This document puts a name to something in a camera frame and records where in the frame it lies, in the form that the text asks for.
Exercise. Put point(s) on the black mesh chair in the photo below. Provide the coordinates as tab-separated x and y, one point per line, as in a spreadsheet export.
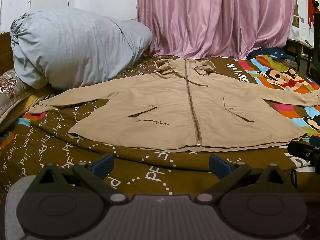
315	55

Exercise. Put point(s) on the grey rolled duvet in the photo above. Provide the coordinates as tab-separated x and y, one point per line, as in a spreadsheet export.
75	47

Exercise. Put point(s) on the pink curtain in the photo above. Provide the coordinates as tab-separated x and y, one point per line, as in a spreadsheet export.
215	17

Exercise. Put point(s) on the floral patterned pillow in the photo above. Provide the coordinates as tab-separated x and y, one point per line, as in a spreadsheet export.
12	92

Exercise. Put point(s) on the wooden headboard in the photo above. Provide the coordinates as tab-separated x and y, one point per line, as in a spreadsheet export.
5	52

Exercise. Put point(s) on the grey patterned shoe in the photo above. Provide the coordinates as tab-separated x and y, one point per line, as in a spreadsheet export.
290	63

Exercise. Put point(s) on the beige hooded zip jacket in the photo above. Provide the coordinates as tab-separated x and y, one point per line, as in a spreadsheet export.
165	110

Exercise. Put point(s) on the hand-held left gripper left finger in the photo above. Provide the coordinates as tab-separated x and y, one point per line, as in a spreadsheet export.
103	165

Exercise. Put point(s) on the dark blue bag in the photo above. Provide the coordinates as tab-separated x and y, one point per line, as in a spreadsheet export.
267	53

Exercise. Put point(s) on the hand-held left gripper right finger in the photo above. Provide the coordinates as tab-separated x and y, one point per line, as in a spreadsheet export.
220	166

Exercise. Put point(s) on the brown printed bed sheet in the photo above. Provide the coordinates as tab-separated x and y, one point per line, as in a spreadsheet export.
75	135

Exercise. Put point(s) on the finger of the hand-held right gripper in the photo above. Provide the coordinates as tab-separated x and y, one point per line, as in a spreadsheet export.
301	152

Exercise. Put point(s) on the red hanging item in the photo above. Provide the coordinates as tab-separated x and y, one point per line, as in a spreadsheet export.
311	11

